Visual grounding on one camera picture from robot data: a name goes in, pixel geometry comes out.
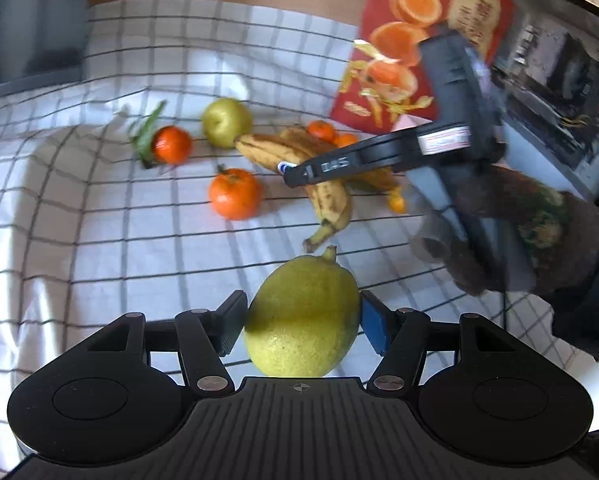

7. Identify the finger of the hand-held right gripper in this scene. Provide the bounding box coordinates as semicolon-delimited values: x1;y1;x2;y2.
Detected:
282;122;474;189

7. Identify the bunch of ripe bananas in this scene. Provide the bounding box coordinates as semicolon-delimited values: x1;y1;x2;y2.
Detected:
233;126;401;255

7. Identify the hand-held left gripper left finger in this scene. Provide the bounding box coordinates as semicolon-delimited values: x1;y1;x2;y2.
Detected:
86;290;250;395

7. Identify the person's right hand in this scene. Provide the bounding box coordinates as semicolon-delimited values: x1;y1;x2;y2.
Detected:
412;165;599;297

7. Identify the person's right forearm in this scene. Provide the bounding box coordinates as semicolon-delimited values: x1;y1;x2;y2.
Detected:
551;230;599;367

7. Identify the red box with orange print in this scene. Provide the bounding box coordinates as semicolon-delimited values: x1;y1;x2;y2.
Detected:
331;0;516;136

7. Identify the green apple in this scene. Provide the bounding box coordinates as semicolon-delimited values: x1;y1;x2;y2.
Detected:
201;98;254;149

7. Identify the grey blue cloth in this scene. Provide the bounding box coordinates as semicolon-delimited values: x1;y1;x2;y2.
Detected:
0;0;92;88

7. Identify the dark computer monitor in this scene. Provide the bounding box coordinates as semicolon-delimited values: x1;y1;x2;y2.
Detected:
488;0;599;206

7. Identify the large yellow lemon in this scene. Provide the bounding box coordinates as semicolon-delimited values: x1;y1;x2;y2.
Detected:
243;245;363;378

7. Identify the white checked cloth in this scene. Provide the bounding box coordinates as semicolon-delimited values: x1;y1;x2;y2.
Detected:
0;0;599;480

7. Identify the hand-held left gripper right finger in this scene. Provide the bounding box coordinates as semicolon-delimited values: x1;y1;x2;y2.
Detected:
360;291;513;397

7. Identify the green leaf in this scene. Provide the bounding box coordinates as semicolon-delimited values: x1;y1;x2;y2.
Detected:
128;100;169;167

